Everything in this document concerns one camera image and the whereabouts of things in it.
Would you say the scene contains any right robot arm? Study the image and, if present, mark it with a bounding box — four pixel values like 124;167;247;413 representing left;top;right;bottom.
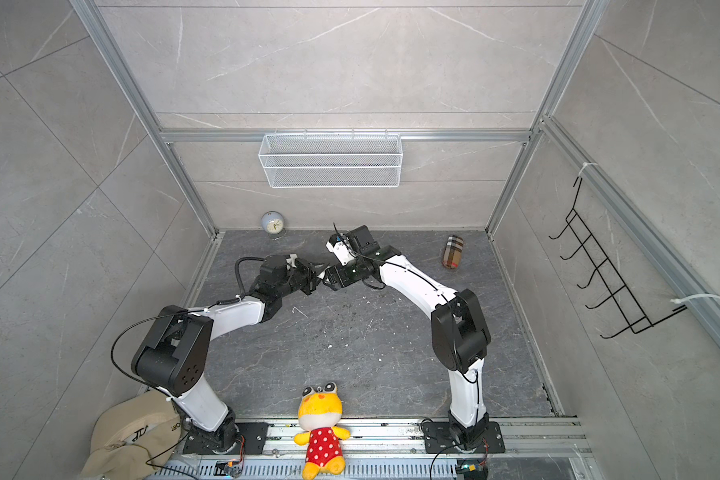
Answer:
324;225;491;449

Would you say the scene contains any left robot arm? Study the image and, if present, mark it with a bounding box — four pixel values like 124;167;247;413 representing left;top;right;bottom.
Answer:
131;254;328;453

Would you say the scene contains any small round clock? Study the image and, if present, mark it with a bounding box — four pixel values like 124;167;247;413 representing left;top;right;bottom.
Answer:
261;211;285;237

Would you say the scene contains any plaid cylindrical can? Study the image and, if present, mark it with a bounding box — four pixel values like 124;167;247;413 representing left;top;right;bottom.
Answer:
442;235;464;269

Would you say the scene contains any yellow frog plush toy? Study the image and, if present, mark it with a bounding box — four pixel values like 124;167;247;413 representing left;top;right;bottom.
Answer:
294;382;351;480

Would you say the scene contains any beige cap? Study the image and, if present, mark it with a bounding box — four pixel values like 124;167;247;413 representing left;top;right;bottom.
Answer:
81;390;182;479

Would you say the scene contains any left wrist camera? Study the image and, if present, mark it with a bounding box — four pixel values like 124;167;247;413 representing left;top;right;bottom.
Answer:
286;254;299;268

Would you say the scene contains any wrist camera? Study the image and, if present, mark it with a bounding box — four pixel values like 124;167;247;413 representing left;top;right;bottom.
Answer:
286;254;299;268
326;233;355;265

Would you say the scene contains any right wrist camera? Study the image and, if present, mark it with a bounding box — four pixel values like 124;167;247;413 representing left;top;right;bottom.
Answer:
326;233;355;265

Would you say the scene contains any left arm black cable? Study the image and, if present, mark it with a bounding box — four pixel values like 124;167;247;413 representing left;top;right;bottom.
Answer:
233;256;268;295

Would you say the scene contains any white wire mesh basket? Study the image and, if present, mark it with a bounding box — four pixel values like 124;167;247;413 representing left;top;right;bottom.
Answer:
258;133;404;189

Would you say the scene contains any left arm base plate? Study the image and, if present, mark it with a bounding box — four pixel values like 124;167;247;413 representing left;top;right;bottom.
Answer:
182;422;270;455

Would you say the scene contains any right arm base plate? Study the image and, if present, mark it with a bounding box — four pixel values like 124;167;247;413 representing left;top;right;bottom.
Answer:
420;419;506;454

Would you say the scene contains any black wall hook rack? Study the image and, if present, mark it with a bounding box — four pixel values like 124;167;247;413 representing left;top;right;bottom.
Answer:
548;178;688;340

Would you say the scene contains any aluminium rail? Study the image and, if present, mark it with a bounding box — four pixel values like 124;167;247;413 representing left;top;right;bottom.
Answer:
237;417;593;462

